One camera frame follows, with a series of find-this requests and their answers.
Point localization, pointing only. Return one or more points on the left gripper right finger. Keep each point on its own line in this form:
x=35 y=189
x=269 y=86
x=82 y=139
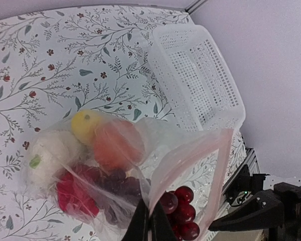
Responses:
x=159 y=226

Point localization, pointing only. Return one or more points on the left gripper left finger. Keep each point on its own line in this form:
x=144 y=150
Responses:
x=138 y=227

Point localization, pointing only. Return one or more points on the dark red grape bunch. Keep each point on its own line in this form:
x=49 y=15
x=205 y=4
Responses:
x=176 y=204

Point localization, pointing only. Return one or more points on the clear zip top bag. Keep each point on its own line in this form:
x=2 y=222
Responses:
x=173 y=158

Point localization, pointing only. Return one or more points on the red pepper toy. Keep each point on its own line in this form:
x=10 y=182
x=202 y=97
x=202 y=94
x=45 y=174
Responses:
x=73 y=198

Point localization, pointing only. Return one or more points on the orange pumpkin toy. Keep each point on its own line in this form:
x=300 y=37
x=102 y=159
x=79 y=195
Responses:
x=117 y=143

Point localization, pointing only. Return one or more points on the white cauliflower toy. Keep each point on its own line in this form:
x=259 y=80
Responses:
x=50 y=152

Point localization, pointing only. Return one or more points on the yellow corn toy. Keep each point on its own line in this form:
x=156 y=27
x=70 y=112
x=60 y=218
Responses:
x=83 y=125

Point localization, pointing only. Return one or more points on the white plastic basket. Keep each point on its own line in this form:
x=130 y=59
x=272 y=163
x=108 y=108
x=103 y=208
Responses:
x=195 y=78

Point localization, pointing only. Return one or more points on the floral table mat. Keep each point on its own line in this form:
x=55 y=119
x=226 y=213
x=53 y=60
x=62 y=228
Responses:
x=54 y=63

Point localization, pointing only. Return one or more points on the aluminium front rail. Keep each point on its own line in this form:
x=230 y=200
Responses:
x=235 y=191

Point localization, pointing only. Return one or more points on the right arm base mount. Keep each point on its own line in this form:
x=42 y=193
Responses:
x=276 y=210

